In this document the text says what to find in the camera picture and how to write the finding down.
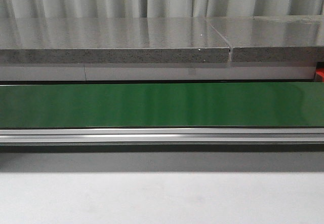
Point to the white base panel under slabs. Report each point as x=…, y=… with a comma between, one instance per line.
x=157, y=71

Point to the green conveyor belt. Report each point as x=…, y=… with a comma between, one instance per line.
x=257, y=104

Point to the grey stone slab right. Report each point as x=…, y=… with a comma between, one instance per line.
x=272, y=39

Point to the grey stone slab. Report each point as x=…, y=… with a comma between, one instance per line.
x=272, y=39
x=110, y=40

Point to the grey stone slab left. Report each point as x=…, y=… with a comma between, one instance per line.
x=110, y=40

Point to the red object at right edge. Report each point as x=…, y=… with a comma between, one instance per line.
x=319, y=75

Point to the aluminium conveyor side rail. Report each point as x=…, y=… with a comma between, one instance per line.
x=160, y=136

